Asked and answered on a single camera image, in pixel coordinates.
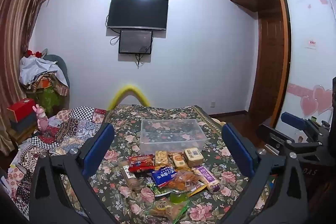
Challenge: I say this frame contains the green-edged pastry packet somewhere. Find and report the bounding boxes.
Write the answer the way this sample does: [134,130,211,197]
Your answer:
[145,197,190,224]

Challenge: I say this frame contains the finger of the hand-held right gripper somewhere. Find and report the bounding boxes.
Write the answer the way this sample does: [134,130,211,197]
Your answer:
[257,122,323,156]
[281,112,329,140]

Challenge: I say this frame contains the striped cloth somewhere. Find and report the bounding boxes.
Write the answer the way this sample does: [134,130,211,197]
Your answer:
[28,71,70,96]

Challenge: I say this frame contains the patchwork quilt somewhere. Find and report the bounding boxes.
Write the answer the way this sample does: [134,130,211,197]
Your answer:
[6,106,109,224]

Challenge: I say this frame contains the floral blanket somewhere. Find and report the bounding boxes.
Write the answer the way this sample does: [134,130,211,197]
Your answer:
[87,104,279,224]

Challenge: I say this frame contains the red box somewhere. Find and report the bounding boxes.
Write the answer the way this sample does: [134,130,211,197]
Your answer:
[7,98,36,123]

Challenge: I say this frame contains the blue snack packet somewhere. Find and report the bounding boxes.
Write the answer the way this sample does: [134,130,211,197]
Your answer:
[150,166,178,187]

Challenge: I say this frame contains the clear packet of orange chips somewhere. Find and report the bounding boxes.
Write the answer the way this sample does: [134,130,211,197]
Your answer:
[168,170,208,197]

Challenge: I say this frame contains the purple snack packet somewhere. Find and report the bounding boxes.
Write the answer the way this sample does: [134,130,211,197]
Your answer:
[192,165,221,193]

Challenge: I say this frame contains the red flowers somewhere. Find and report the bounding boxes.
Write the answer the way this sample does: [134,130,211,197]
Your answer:
[24,49,44,58]

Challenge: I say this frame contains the wooden door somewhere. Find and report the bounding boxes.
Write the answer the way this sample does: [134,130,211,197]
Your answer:
[247,11,287,125]

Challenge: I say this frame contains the orange yellow snack packet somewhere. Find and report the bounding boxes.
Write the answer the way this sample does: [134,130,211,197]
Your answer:
[168,152,189,170]

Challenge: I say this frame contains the small black wall monitor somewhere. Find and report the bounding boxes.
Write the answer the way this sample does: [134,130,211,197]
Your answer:
[118,29,154,55]

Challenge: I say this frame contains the green jelly cup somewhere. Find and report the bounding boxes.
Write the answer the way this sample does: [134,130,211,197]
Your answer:
[169,192,190,205]

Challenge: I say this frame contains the grey-green chair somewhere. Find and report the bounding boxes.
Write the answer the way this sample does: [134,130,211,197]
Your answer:
[43,54,70,88]

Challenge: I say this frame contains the pink bunny toy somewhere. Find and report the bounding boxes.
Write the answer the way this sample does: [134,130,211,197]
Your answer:
[32,104,49,132]

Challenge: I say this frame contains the white sliding wardrobe door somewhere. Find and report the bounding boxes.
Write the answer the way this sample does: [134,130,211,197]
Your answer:
[272,0,336,130]

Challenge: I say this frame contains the striped brown curtain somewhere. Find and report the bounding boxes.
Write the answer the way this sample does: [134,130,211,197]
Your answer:
[0,0,56,157]

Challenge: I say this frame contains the tan cake packet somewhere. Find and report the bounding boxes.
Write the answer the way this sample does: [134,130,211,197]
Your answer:
[183,148,204,167]

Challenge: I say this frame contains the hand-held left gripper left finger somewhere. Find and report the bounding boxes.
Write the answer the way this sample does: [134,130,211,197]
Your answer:
[29,122,116,224]

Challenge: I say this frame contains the white cloth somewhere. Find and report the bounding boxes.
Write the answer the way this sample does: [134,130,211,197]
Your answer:
[18,55,59,87]

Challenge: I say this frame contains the pink heart stickers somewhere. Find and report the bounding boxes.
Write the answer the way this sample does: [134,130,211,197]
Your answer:
[288,84,334,116]

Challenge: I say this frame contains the red snack packet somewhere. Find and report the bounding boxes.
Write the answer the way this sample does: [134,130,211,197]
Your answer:
[128,154,156,174]

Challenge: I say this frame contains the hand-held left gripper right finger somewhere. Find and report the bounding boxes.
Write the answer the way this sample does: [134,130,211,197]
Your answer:
[221,123,306,224]

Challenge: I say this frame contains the long brown bread packet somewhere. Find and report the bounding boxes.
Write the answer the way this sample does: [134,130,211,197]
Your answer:
[118,160,143,192]

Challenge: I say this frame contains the wall-mounted black television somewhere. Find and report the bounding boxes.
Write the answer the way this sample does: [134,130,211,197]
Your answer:
[107,0,169,31]

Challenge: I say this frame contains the yellow foam tube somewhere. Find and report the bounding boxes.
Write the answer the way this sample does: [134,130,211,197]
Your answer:
[107,83,152,111]

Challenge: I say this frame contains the clear plastic storage box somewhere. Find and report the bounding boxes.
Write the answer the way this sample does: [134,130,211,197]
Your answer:
[140,119,209,156]

